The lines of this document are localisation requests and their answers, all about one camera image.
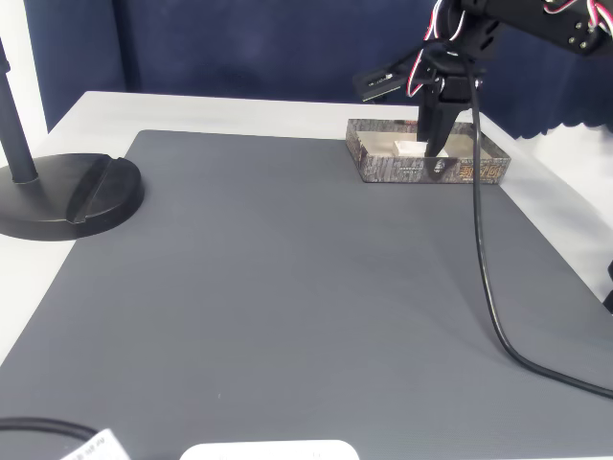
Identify white rectangular block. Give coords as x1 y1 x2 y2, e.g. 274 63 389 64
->
393 140 449 159

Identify bark-patterned cardboard box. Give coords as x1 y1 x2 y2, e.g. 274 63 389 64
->
345 118 512 184

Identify dark blue curtain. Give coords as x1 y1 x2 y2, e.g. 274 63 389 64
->
23 0 613 141

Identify gray rubber table mat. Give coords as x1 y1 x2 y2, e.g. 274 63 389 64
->
0 128 613 460

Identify white flat device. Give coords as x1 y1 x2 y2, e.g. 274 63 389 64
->
179 439 360 460

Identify black round stand base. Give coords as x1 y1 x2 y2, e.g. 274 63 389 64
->
0 152 146 242

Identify black stand pole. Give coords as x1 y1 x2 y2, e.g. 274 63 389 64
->
0 37 39 185

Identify white printed label tag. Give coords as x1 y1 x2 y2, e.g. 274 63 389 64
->
59 427 129 460

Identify red white servo wire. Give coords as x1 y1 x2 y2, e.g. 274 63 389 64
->
405 0 468 97

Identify black camera cable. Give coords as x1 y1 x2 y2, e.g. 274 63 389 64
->
468 61 613 399

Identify thin black cable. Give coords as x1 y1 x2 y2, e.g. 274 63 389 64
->
0 417 97 443

